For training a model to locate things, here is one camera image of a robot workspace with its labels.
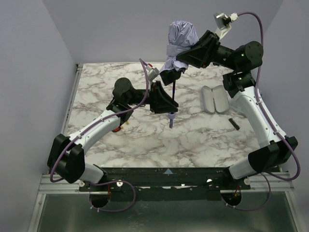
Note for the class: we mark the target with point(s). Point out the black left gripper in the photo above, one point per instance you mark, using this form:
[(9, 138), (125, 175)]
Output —
[(153, 97)]

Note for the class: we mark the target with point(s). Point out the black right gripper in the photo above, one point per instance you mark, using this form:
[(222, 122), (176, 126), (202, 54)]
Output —
[(211, 49)]

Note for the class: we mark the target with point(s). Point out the lavender folding umbrella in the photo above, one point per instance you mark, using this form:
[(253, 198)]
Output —
[(181, 37)]

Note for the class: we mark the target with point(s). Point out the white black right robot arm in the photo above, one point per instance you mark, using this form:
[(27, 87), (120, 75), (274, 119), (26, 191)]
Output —
[(275, 146)]

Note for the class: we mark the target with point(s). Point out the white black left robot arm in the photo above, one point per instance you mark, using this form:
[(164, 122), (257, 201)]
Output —
[(67, 155)]

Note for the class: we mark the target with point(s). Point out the red black cutter tool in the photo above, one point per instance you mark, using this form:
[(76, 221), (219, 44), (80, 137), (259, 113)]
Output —
[(117, 129)]

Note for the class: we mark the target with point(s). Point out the black comb strip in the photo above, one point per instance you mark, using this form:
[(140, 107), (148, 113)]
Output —
[(234, 124)]

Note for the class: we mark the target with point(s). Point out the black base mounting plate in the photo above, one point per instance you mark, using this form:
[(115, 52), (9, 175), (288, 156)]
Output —
[(163, 184)]

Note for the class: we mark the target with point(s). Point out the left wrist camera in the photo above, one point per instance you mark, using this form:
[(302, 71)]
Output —
[(153, 72)]

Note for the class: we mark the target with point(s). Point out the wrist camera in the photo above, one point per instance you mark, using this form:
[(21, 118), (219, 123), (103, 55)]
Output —
[(223, 23), (153, 72)]

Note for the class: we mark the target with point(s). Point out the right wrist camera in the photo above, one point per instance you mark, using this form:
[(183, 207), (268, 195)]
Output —
[(223, 23)]

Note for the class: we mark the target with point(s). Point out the aluminium frame rail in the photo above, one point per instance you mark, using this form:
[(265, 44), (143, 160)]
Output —
[(61, 187)]

